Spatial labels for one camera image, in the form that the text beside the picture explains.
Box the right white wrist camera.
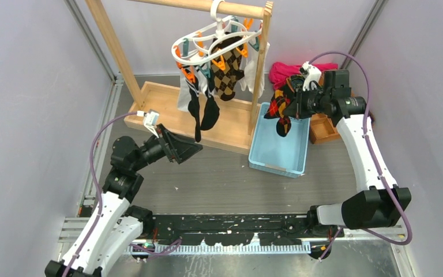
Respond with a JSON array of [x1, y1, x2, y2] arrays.
[[300, 61, 321, 91]]

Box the red yellow argyle sock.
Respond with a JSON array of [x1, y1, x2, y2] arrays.
[[264, 85, 294, 137]]

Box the black sock white stripes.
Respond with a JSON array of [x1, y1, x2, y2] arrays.
[[200, 97, 220, 130]]

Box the light blue plastic basket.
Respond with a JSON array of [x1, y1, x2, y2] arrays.
[[248, 102, 310, 178]]

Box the white sock with stripes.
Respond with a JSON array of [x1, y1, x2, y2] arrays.
[[177, 76, 192, 112]]

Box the pink cloth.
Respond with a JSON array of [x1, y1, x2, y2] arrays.
[[268, 62, 339, 90]]

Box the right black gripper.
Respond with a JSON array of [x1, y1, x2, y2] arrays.
[[282, 85, 330, 119]]

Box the white sock middle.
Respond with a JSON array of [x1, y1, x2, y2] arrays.
[[198, 72, 212, 98]]

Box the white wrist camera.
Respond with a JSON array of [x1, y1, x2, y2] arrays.
[[300, 61, 321, 91], [136, 110, 160, 138]]

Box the rolled dark sock in tray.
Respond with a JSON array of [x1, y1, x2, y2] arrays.
[[288, 75, 305, 92]]

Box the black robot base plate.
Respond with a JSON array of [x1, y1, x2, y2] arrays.
[[140, 214, 344, 259]]

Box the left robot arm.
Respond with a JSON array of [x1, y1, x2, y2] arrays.
[[44, 124, 203, 276]]

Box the wooden hanging rack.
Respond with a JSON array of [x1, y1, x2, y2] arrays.
[[87, 1, 273, 154]]

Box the brown argyle sock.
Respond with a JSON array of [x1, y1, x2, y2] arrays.
[[211, 44, 246, 101]]

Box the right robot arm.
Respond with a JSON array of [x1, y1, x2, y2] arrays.
[[284, 70, 411, 237]]

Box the white clip sock hanger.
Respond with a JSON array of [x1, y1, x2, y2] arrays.
[[171, 1, 262, 84]]

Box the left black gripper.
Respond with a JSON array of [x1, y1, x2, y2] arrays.
[[132, 123, 202, 171]]

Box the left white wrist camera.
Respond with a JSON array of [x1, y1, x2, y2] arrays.
[[136, 110, 160, 138]]

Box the white sock right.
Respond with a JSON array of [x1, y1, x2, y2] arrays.
[[237, 46, 258, 93]]

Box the wooden compartment tray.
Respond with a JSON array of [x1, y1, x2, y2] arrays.
[[308, 68, 375, 145]]

